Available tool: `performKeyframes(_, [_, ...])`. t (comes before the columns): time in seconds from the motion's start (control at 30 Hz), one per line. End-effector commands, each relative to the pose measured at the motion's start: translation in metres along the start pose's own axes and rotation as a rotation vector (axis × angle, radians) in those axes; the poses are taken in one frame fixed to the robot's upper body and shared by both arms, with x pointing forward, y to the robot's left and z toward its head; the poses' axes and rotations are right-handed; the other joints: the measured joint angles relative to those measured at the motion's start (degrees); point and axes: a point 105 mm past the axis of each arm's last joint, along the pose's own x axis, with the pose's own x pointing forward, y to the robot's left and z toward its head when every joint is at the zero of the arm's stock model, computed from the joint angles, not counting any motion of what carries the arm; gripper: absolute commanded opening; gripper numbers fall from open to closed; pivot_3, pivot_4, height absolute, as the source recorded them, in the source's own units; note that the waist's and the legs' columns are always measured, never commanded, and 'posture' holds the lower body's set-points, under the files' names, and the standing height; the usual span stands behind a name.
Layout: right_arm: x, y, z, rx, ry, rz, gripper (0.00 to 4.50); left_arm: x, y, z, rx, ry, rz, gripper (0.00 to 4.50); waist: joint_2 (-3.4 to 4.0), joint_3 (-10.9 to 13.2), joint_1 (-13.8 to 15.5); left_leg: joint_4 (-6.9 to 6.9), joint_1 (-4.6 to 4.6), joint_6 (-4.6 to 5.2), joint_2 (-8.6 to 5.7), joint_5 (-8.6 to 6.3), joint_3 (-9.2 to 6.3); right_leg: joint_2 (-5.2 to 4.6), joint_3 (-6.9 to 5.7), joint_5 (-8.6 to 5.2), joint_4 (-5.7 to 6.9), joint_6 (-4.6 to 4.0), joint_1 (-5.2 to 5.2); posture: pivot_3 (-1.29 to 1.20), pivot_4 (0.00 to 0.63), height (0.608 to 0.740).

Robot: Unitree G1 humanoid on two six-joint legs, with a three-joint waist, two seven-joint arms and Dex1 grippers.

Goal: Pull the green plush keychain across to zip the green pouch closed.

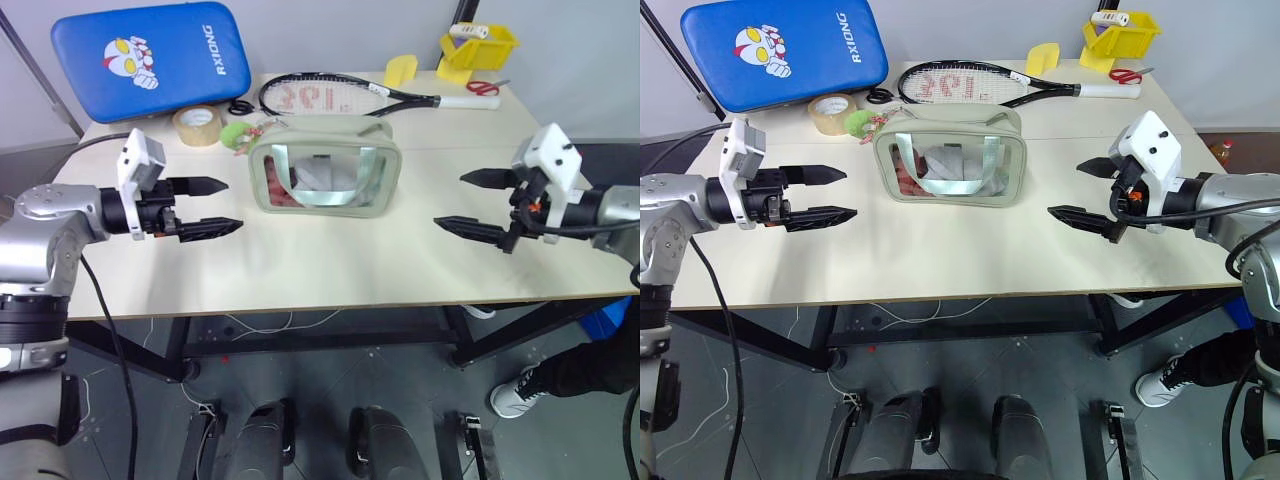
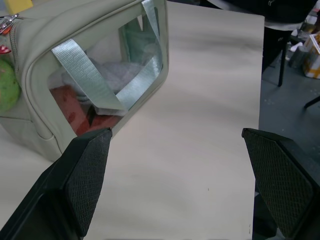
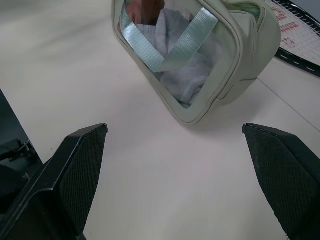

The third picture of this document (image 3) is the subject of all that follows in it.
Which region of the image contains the black badminton racket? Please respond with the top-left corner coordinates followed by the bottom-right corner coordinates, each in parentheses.
top-left (264, 0), bottom-right (320, 75)

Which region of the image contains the pale green transparent pouch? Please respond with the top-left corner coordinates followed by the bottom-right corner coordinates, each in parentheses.
top-left (111, 0), bottom-right (283, 125)

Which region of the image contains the white folded towel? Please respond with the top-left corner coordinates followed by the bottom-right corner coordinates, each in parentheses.
top-left (117, 8), bottom-right (221, 109)

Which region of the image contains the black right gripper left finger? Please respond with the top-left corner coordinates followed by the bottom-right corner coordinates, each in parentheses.
top-left (0, 123), bottom-right (109, 240)

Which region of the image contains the dark robot body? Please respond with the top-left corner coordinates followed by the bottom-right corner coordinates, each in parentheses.
top-left (0, 87), bottom-right (44, 216)

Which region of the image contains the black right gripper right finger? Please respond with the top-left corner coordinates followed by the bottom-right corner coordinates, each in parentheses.
top-left (242, 122), bottom-right (320, 240)

